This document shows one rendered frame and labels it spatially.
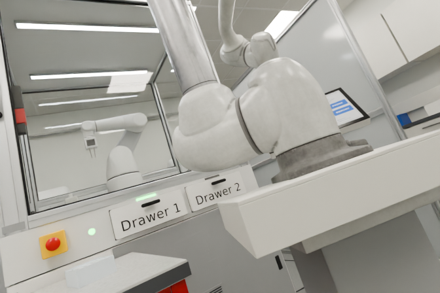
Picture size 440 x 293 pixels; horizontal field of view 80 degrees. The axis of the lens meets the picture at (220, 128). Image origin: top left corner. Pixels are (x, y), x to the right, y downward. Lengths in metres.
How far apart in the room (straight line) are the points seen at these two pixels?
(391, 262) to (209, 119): 0.44
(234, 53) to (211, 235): 0.79
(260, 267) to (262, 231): 0.98
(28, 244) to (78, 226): 0.15
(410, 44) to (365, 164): 3.40
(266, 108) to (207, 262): 0.81
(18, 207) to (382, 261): 1.05
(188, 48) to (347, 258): 0.57
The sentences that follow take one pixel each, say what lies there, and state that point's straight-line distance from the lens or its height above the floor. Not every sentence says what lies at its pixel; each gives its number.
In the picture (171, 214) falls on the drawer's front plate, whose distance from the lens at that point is 1.15.
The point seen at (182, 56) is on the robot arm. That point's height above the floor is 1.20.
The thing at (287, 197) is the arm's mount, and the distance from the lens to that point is 0.38.
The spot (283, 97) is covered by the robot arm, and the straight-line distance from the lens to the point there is 0.58.
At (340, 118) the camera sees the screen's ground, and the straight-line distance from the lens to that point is 1.49.
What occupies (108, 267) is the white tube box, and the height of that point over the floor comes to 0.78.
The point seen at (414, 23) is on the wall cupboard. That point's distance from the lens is 3.80.
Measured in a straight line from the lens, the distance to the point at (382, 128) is 2.13.
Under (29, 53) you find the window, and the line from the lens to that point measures 1.38.
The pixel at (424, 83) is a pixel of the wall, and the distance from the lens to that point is 4.13.
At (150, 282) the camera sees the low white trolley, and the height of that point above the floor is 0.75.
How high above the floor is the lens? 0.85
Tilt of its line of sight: 13 degrees up
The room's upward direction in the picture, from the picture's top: 19 degrees counter-clockwise
